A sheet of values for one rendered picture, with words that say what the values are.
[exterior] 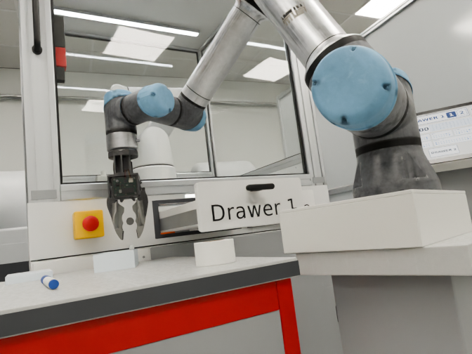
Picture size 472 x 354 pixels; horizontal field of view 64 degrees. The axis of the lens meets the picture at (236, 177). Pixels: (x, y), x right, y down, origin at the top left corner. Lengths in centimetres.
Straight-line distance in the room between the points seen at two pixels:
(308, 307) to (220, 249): 81
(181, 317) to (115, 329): 9
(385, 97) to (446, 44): 188
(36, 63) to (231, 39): 55
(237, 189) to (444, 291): 47
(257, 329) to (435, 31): 215
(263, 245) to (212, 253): 67
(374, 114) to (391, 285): 27
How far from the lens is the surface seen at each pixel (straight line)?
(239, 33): 95
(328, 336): 148
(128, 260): 86
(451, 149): 154
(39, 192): 110
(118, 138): 95
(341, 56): 60
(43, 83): 118
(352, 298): 70
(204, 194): 83
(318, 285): 144
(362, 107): 58
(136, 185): 91
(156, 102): 87
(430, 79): 248
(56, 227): 109
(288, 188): 95
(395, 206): 59
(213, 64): 95
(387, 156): 70
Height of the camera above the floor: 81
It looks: 8 degrees up
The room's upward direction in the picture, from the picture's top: 7 degrees counter-clockwise
